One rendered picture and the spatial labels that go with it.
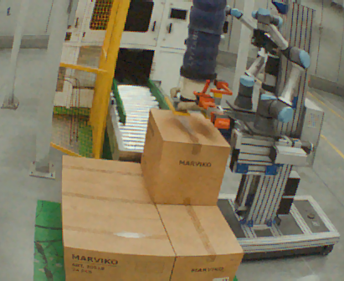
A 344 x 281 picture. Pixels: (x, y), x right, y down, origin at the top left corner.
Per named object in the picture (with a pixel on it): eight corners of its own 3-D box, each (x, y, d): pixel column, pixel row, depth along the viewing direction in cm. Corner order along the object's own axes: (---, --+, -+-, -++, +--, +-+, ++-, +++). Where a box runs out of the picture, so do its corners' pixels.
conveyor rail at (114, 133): (100, 92, 537) (103, 78, 531) (104, 92, 539) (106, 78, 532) (115, 174, 327) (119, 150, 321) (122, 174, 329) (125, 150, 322)
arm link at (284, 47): (288, 48, 273) (254, 5, 241) (299, 53, 265) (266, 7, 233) (282, 59, 273) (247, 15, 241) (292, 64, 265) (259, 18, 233)
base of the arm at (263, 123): (269, 125, 286) (271, 112, 282) (275, 134, 272) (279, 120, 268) (249, 123, 283) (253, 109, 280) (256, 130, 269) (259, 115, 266)
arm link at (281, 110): (274, 119, 272) (299, 50, 264) (290, 127, 261) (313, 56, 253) (265, 114, 264) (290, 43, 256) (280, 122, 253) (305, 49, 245)
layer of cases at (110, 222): (61, 201, 318) (62, 155, 305) (183, 212, 343) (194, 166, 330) (67, 293, 209) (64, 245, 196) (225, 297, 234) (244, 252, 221)
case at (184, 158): (141, 162, 320) (149, 108, 307) (195, 167, 329) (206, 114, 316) (152, 202, 265) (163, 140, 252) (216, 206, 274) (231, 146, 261)
